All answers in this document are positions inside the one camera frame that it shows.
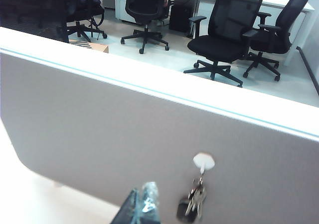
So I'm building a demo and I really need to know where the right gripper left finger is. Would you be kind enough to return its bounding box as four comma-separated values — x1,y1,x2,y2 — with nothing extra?
111,188,140,224

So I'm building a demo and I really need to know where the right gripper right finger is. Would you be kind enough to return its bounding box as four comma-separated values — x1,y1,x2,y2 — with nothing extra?
139,181,160,224

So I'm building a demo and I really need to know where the bunch of keys with black fob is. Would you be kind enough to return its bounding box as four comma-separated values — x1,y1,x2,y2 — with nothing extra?
176,175,207,224

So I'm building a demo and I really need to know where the grey desk partition with hook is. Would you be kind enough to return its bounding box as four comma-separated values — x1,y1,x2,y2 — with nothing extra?
0,47,319,224

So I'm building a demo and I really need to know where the brown cardboard box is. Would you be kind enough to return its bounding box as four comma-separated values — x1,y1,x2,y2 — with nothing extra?
69,39,110,54

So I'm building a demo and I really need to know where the black mesh office chair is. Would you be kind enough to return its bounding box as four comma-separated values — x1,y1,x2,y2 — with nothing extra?
183,0,272,88

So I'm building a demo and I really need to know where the black computer tower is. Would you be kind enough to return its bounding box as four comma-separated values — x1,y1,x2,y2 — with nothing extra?
168,4,194,33

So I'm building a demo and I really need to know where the black office chair with occupant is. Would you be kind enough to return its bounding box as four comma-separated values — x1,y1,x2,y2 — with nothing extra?
120,0,172,55

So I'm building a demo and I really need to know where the black office chair with armrests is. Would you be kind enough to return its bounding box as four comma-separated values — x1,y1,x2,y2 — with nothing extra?
58,0,108,43

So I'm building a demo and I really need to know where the black highback office chair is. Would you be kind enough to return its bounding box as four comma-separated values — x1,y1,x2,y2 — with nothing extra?
243,0,314,82

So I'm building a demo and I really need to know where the dark bulky furniture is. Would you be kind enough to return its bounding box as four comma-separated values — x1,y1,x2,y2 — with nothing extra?
0,0,78,43

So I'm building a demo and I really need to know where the white office desk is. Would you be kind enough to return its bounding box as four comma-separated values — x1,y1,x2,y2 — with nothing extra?
102,0,316,68

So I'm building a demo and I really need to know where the white adhesive wall hook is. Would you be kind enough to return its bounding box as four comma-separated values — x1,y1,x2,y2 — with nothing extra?
193,152,216,175

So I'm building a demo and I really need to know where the black floor cable cover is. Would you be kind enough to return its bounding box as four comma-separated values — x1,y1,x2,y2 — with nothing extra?
296,46,319,97

